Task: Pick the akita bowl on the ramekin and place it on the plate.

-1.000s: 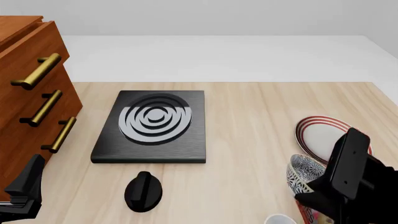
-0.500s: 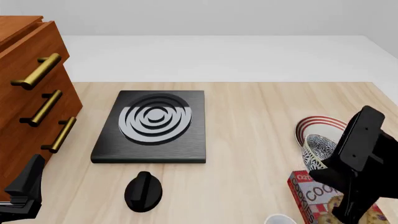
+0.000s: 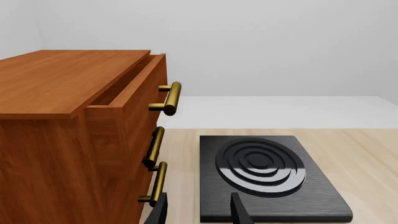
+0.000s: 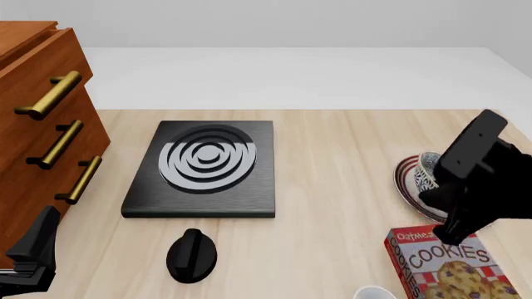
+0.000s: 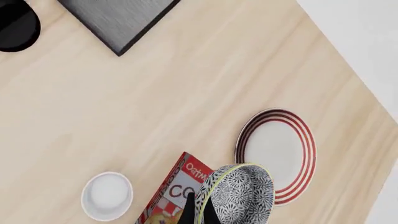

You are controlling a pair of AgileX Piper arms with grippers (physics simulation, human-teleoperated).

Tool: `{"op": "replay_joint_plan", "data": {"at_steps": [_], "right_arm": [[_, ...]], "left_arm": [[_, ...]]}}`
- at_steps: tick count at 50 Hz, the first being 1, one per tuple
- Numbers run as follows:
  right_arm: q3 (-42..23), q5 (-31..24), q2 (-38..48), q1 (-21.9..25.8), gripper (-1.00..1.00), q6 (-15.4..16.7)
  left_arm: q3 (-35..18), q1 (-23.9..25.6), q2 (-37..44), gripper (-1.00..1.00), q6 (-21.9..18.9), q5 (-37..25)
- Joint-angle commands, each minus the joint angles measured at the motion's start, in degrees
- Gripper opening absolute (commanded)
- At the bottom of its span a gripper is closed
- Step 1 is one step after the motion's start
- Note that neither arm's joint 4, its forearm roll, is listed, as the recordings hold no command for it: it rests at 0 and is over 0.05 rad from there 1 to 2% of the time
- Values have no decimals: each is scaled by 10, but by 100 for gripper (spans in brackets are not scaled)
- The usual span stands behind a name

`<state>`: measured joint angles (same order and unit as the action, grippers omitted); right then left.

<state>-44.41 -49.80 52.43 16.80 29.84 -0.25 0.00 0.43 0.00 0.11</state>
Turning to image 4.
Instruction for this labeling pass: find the wooden cabinet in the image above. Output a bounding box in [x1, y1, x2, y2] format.
[0, 20, 112, 271]

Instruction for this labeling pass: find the red cookies box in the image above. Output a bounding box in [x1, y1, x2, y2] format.
[384, 224, 523, 299]

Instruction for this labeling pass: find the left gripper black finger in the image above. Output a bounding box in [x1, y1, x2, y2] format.
[5, 204, 62, 267]

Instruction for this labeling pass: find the wooden drawer with brass handle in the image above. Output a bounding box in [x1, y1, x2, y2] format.
[0, 112, 112, 269]
[0, 27, 94, 138]
[0, 84, 101, 191]

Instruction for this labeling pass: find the brass drawer handle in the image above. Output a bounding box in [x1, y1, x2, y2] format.
[54, 154, 103, 205]
[26, 119, 85, 170]
[13, 70, 83, 121]

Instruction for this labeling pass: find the white plate with red rings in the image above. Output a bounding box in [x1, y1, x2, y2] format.
[392, 154, 452, 225]

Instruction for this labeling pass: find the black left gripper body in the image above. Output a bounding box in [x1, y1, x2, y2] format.
[0, 263, 57, 294]

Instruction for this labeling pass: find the patterned black and white bowl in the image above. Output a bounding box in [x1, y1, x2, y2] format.
[412, 150, 443, 192]

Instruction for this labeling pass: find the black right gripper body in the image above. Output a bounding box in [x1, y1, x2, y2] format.
[417, 179, 499, 246]

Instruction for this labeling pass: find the round black stove knob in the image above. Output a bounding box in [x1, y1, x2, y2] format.
[165, 228, 219, 284]

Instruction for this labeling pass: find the flat black stove plate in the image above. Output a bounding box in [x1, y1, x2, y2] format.
[121, 120, 277, 219]

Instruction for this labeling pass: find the white ramekin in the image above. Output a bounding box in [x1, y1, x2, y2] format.
[353, 284, 399, 299]

